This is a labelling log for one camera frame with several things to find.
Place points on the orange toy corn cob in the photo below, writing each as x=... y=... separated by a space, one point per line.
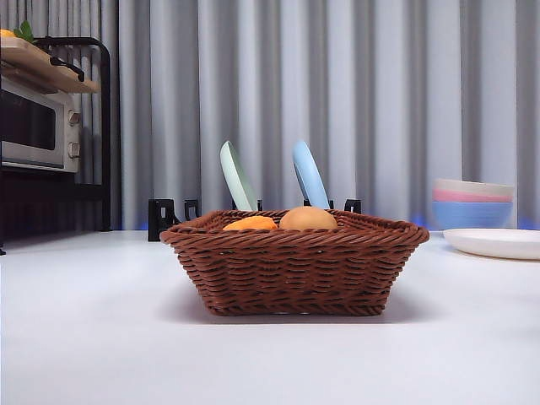
x=251 y=224

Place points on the brown wicker basket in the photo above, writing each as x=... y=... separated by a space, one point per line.
x=295 y=274

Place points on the green leaves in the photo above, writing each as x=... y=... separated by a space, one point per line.
x=24 y=31

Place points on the small orange fruit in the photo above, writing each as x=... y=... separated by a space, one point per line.
x=5 y=33

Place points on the white flat plate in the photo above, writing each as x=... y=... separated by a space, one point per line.
x=498 y=243

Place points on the pale green plate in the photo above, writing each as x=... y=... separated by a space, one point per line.
x=236 y=181

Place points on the pink bowl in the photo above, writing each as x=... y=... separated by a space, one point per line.
x=447 y=195

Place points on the blue bowl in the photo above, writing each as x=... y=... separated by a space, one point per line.
x=468 y=214

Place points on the black metal shelf frame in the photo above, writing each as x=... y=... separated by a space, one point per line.
x=106 y=126

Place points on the silver toaster oven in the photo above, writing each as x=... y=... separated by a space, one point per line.
x=25 y=126

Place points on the black dish rack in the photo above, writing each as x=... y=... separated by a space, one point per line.
x=153 y=219

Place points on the grey pleated curtain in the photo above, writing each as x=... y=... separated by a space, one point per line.
x=379 y=84

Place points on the light blue plate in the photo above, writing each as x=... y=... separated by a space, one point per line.
x=312 y=181

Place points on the brown toy potato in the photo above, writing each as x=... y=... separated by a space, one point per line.
x=308 y=219

